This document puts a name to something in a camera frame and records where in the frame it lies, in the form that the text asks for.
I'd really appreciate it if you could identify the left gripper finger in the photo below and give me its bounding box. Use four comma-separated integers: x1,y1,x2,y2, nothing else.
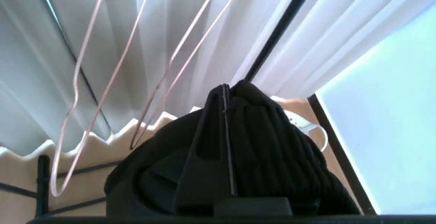
175,84,238,217

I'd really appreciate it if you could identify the black garment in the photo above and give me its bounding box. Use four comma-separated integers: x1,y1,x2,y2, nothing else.
104,80,362,218

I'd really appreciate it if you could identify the pink clothes hanger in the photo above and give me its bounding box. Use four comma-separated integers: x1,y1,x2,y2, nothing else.
129,0,246,150
49,0,155,197

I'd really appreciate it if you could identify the black clothes rack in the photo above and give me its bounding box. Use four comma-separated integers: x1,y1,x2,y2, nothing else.
0,0,323,218

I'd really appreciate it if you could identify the white curtain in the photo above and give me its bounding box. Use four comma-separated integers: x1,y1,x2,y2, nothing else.
0,0,423,157

